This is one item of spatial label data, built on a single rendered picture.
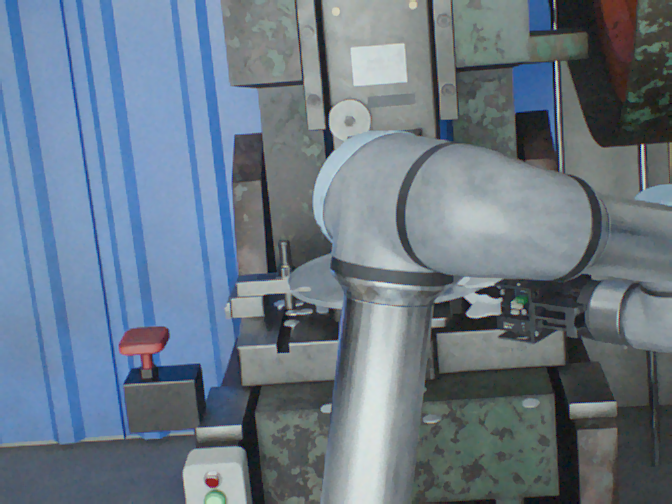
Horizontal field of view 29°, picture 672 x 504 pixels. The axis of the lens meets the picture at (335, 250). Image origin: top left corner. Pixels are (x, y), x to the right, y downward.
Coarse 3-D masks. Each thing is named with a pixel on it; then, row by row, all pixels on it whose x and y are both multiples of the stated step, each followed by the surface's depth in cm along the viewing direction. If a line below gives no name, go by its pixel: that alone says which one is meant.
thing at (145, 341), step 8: (136, 328) 173; (144, 328) 173; (152, 328) 172; (160, 328) 172; (128, 336) 170; (136, 336) 170; (144, 336) 170; (152, 336) 170; (160, 336) 169; (168, 336) 172; (120, 344) 168; (128, 344) 168; (136, 344) 167; (144, 344) 167; (152, 344) 167; (160, 344) 168; (120, 352) 168; (128, 352) 168; (136, 352) 167; (144, 352) 167; (152, 352) 167; (144, 360) 171; (152, 360) 171; (144, 368) 171
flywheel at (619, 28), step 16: (592, 0) 204; (608, 0) 195; (608, 16) 193; (624, 16) 192; (608, 32) 191; (624, 32) 189; (608, 48) 191; (624, 48) 185; (608, 64) 192; (624, 64) 178; (624, 80) 179; (624, 96) 180
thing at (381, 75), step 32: (320, 0) 172; (352, 0) 171; (384, 0) 171; (416, 0) 171; (320, 32) 173; (352, 32) 172; (384, 32) 172; (416, 32) 172; (352, 64) 174; (384, 64) 173; (416, 64) 173; (352, 96) 175; (384, 96) 175; (416, 96) 175; (352, 128) 175; (384, 128) 176; (416, 128) 176
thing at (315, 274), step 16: (304, 272) 183; (320, 272) 182; (288, 288) 176; (320, 288) 175; (336, 288) 174; (448, 288) 169; (464, 288) 169; (480, 288) 168; (320, 304) 168; (336, 304) 166
